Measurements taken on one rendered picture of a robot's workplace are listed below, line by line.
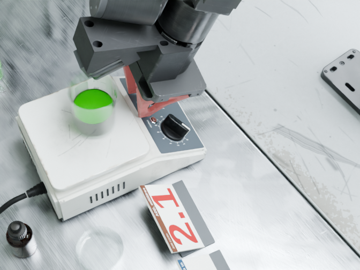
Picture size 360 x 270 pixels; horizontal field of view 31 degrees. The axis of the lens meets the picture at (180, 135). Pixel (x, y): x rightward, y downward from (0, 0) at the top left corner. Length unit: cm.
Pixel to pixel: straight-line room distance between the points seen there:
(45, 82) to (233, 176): 28
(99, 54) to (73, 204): 20
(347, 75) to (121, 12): 41
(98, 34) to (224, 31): 34
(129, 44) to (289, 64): 35
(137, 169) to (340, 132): 29
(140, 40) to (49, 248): 28
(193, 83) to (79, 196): 18
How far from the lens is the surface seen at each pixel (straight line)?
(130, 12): 61
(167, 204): 78
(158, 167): 77
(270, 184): 83
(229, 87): 89
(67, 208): 75
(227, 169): 83
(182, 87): 69
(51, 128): 75
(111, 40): 63
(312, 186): 84
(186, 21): 63
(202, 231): 79
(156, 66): 66
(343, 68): 93
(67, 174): 72
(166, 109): 81
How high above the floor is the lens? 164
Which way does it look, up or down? 61 degrees down
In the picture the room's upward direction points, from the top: 9 degrees clockwise
